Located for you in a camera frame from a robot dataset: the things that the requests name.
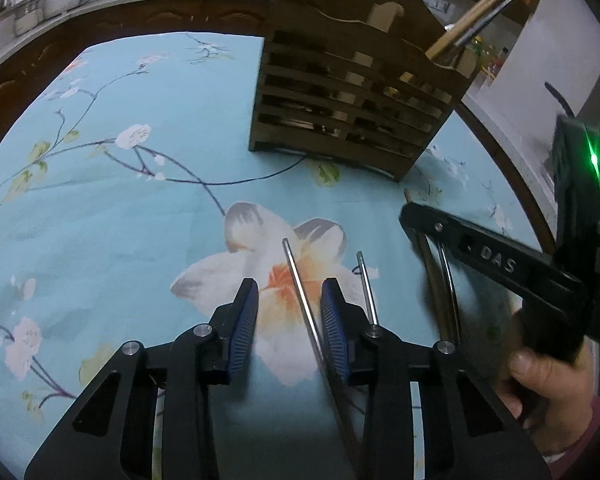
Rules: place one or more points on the steel chopstick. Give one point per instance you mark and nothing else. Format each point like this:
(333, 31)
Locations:
(367, 290)
(456, 328)
(338, 399)
(479, 19)

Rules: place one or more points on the wooden lower cabinets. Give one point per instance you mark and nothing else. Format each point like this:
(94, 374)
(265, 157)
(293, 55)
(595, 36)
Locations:
(30, 65)

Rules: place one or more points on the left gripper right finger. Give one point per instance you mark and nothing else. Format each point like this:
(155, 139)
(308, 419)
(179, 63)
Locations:
(344, 325)

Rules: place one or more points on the wooden utensil holder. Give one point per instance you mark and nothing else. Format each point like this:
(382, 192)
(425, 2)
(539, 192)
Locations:
(352, 80)

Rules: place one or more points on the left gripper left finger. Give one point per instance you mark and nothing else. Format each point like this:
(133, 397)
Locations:
(233, 329)

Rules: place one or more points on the blue floral tablecloth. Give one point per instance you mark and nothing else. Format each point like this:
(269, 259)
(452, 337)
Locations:
(131, 207)

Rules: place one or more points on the person's right hand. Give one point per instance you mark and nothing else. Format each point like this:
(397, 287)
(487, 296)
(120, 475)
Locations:
(566, 391)

